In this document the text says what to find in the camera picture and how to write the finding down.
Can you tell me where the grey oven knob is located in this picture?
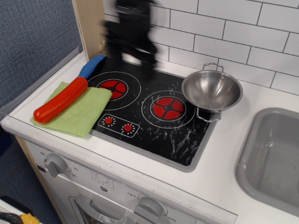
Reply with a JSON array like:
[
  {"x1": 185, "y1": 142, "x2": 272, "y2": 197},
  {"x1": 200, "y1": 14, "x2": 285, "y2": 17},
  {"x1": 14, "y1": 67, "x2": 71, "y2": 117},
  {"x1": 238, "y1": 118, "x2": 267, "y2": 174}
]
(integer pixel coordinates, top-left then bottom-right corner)
[{"x1": 134, "y1": 197, "x2": 164, "y2": 223}]

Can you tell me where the red and blue spatula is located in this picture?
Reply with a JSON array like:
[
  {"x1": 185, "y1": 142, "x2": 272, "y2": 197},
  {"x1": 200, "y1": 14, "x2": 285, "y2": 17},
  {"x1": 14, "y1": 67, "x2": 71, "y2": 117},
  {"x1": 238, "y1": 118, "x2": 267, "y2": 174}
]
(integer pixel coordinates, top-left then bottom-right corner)
[{"x1": 33, "y1": 55, "x2": 105, "y2": 124}]

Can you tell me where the grey sink basin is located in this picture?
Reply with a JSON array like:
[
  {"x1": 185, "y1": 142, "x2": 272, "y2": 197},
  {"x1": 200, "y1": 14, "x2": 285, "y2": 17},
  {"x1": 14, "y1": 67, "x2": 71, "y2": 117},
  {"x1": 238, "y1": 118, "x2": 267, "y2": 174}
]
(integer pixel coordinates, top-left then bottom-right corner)
[{"x1": 235, "y1": 108, "x2": 299, "y2": 216}]

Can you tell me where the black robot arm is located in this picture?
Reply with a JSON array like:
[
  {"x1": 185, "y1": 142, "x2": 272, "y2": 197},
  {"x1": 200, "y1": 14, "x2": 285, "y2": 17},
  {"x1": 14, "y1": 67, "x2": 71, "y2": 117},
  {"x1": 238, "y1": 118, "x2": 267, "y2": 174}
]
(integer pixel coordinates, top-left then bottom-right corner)
[{"x1": 105, "y1": 0, "x2": 157, "y2": 69}]

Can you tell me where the small stainless steel pan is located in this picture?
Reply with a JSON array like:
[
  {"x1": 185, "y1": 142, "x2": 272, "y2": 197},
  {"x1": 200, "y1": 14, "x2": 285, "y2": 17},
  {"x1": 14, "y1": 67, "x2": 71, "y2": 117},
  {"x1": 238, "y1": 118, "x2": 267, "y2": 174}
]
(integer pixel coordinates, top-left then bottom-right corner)
[{"x1": 181, "y1": 63, "x2": 243, "y2": 123}]

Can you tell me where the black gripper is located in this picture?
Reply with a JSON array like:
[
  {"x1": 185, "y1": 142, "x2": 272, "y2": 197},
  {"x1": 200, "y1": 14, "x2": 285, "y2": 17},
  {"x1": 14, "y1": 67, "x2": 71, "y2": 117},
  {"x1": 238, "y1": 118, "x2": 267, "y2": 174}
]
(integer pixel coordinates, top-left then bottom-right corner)
[{"x1": 105, "y1": 19, "x2": 157, "y2": 69}]

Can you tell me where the green cloth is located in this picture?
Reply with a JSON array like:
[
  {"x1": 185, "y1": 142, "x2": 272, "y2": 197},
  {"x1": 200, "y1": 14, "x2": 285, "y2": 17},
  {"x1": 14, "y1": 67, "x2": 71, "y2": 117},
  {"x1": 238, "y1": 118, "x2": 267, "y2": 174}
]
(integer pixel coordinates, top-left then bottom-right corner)
[{"x1": 30, "y1": 87, "x2": 112, "y2": 138}]

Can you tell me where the grey timer knob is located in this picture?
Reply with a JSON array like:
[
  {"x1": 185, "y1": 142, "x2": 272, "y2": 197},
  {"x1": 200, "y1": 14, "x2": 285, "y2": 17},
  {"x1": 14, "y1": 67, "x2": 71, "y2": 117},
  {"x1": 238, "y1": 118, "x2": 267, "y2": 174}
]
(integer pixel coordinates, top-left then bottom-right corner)
[{"x1": 44, "y1": 154, "x2": 68, "y2": 177}]

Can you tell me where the black toy stove top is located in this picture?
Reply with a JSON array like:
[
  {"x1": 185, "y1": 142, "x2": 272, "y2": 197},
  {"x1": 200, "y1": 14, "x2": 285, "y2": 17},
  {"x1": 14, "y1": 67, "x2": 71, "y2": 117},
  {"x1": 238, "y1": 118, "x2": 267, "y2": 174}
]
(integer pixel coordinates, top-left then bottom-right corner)
[{"x1": 88, "y1": 57, "x2": 214, "y2": 172}]

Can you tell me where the beige wooden post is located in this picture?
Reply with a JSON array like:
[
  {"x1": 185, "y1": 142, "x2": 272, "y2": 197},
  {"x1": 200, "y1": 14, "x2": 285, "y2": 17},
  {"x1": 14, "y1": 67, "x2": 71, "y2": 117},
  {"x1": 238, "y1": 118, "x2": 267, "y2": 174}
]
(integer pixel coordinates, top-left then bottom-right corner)
[{"x1": 72, "y1": 0, "x2": 107, "y2": 61}]

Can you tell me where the white toy oven front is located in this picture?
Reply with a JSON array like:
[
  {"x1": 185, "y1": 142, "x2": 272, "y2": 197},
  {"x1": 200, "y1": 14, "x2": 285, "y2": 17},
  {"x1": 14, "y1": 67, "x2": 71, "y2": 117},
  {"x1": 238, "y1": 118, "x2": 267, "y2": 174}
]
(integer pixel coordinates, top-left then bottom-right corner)
[{"x1": 27, "y1": 142, "x2": 236, "y2": 224}]

